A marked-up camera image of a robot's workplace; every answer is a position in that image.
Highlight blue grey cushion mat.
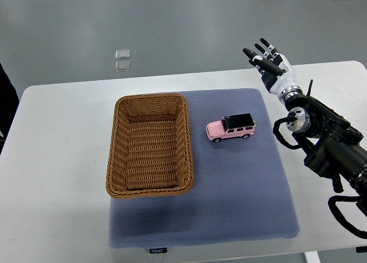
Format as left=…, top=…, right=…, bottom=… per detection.
left=110, top=88, right=299, bottom=248

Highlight upper floor socket plate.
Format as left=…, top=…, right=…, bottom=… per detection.
left=115, top=49, right=130, bottom=60

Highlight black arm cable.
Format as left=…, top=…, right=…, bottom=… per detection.
left=327, top=195, right=367, bottom=240

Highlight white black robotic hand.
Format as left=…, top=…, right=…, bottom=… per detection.
left=243, top=38, right=302, bottom=104

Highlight white table leg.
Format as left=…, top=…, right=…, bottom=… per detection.
left=304, top=251, right=321, bottom=263

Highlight brown wicker basket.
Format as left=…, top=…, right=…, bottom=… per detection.
left=106, top=93, right=194, bottom=199

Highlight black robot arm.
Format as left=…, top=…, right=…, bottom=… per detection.
left=273, top=85, right=366, bottom=239

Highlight dark object at left edge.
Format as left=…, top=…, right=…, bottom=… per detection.
left=1, top=66, right=19, bottom=151

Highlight pink toy car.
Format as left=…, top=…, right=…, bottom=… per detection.
left=205, top=113, right=256, bottom=143

